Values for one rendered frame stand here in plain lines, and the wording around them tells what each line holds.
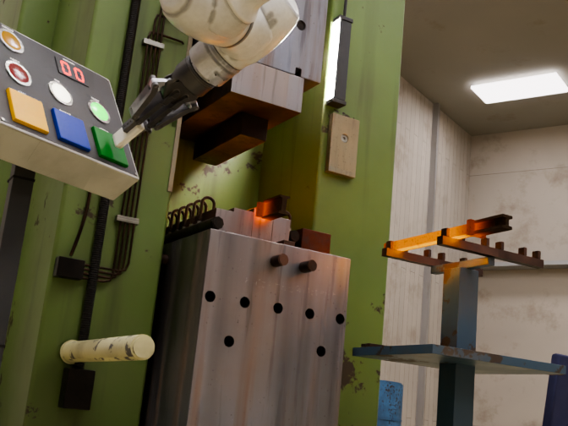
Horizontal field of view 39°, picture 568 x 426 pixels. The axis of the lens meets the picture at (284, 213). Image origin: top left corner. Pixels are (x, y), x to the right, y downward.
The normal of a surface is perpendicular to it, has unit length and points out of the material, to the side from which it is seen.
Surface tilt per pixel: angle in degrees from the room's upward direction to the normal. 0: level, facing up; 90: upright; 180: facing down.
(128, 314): 90
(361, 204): 90
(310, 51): 90
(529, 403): 90
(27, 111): 60
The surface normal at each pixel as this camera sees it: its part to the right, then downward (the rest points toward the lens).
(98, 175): 0.33, 0.80
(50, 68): 0.76, -0.54
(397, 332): 0.82, -0.06
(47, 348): 0.50, -0.16
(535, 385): -0.57, -0.25
